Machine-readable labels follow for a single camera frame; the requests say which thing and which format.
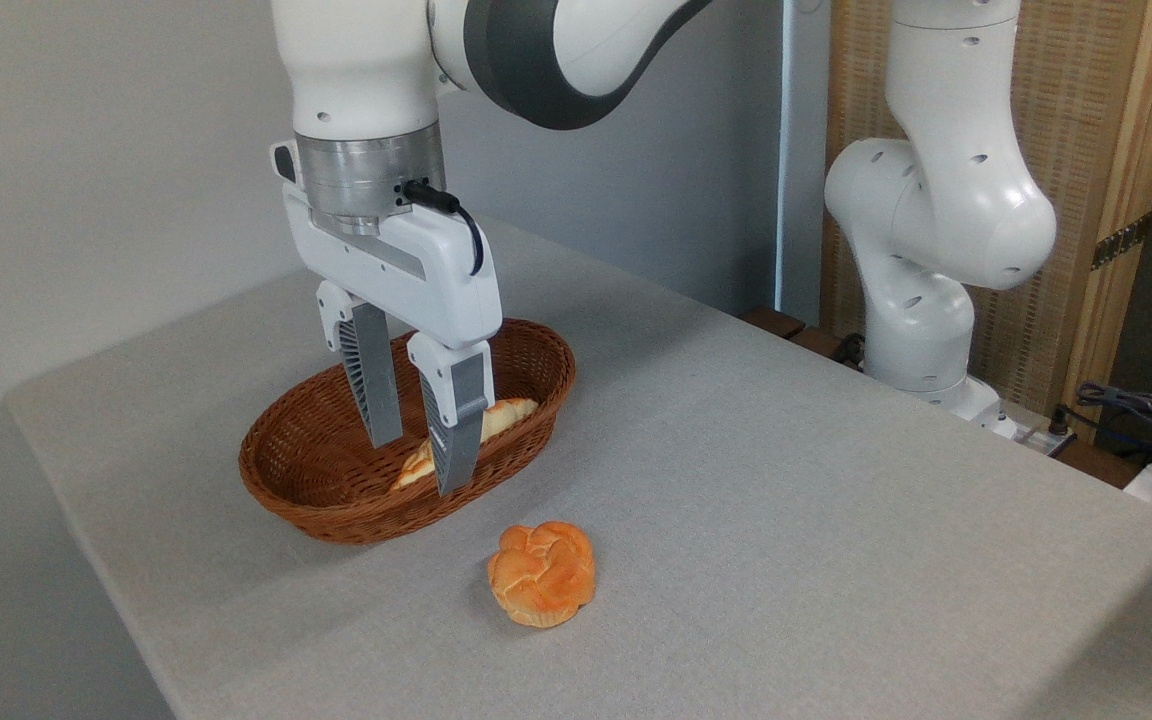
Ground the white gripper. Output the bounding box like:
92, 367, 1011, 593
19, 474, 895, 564
281, 180, 505, 498

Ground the long pale braided bread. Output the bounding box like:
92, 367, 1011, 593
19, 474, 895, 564
394, 397, 541, 491

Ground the round orange bread bun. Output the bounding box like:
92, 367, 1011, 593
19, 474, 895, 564
486, 520, 598, 630

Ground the brown wicker oval basket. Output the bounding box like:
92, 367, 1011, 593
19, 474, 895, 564
238, 318, 578, 546

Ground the metal screen hinge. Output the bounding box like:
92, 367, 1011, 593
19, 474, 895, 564
1090, 212, 1152, 272

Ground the wooden woven folding screen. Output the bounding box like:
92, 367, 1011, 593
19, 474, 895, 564
821, 0, 1152, 443

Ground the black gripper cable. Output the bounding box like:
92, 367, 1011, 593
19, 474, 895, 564
402, 179, 486, 277

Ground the white vertical frame post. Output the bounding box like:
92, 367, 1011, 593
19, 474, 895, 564
776, 0, 831, 323

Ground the bundle of dark cables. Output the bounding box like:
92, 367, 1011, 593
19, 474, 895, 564
1074, 381, 1152, 453

